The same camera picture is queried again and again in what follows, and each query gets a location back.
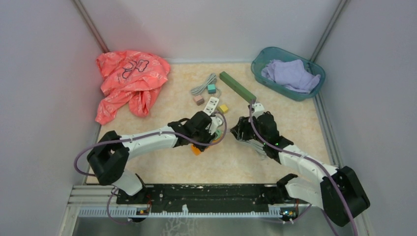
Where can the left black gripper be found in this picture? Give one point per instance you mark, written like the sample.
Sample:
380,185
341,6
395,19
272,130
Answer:
209,137

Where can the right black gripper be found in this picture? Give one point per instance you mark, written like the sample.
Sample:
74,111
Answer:
242,126

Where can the green plug adapter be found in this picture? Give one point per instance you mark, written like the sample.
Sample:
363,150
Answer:
218,134

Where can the orange power strip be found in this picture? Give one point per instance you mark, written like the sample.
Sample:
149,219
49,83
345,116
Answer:
197,151

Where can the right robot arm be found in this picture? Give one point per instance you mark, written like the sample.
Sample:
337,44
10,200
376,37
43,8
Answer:
337,191

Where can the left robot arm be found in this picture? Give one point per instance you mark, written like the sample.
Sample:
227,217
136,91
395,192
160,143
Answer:
109,157

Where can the yellow plug adapter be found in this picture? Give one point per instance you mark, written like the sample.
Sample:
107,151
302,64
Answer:
223,109

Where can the teal plug adapter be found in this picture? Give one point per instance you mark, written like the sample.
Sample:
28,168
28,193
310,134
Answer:
211,88

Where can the white power strip with USB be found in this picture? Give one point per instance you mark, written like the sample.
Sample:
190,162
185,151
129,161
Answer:
211,105

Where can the green power strip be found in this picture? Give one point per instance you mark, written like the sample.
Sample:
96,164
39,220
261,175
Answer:
237,87

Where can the teal plastic basket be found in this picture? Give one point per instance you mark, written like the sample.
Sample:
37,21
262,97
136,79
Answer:
268,54

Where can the lavender cloth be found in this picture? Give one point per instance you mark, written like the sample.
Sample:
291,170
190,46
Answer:
291,75

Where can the pink patterned cloth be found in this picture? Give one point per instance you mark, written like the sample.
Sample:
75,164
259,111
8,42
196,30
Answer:
130,78

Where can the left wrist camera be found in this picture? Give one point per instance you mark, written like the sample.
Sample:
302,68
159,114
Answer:
215,123

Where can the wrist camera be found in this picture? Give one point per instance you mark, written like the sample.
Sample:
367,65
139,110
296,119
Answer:
257,109
215,123

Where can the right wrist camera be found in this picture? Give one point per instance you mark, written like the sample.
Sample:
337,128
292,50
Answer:
257,109

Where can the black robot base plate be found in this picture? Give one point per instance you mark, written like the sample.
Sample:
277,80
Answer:
203,198

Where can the aluminium front rail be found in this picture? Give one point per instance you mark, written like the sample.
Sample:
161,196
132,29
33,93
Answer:
97,200

